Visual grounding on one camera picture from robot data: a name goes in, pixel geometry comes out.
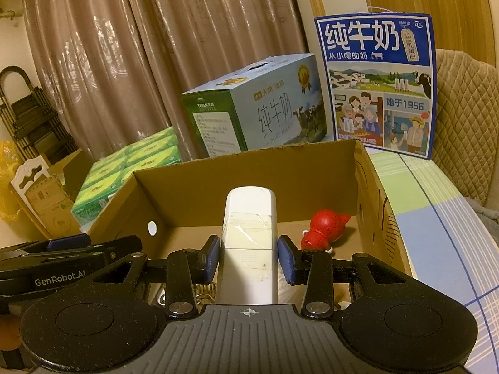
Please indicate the brown curtain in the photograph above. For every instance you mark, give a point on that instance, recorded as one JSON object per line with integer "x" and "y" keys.
{"x": 136, "y": 46}

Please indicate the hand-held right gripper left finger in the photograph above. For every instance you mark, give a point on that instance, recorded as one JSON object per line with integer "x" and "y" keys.
{"x": 212, "y": 258}

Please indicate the green and white milk carton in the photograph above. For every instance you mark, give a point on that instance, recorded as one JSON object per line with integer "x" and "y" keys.
{"x": 253, "y": 117}

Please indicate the wooden slats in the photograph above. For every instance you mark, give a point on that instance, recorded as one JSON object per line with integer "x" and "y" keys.
{"x": 316, "y": 4}

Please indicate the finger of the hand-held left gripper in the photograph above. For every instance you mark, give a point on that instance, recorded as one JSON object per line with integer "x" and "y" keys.
{"x": 66, "y": 242}
{"x": 117, "y": 247}

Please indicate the black folding ladder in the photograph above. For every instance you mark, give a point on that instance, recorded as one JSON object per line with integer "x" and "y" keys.
{"x": 31, "y": 120}

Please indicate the red toy figure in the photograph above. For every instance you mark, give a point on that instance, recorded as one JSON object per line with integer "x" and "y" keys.
{"x": 327, "y": 226}

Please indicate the grey cloth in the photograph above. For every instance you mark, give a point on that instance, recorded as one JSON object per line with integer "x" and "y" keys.
{"x": 485, "y": 210}

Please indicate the quilted beige chair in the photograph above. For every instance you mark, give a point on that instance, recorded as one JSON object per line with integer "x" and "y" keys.
{"x": 467, "y": 124}

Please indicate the folded cardboard boxes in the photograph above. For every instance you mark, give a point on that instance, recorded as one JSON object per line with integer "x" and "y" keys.
{"x": 46, "y": 206}

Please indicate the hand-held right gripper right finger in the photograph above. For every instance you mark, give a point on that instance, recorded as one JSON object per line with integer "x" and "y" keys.
{"x": 286, "y": 260}

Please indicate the brown cardboard box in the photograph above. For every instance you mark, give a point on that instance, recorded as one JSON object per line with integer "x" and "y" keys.
{"x": 253, "y": 167}

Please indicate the white rectangular box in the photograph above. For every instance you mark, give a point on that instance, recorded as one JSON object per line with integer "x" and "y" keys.
{"x": 247, "y": 241}

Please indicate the yellow plastic bag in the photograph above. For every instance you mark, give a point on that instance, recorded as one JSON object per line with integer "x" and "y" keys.
{"x": 7, "y": 171}

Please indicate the white carved chair back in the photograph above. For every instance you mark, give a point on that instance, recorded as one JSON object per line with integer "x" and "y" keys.
{"x": 29, "y": 173}

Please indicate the checked tablecloth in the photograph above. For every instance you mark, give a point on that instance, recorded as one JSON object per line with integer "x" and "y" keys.
{"x": 440, "y": 241}

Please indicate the green drink pack stack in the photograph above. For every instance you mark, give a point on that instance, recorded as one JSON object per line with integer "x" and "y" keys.
{"x": 128, "y": 171}

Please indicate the blue milk carton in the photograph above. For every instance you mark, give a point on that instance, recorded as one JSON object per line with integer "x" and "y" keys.
{"x": 374, "y": 85}

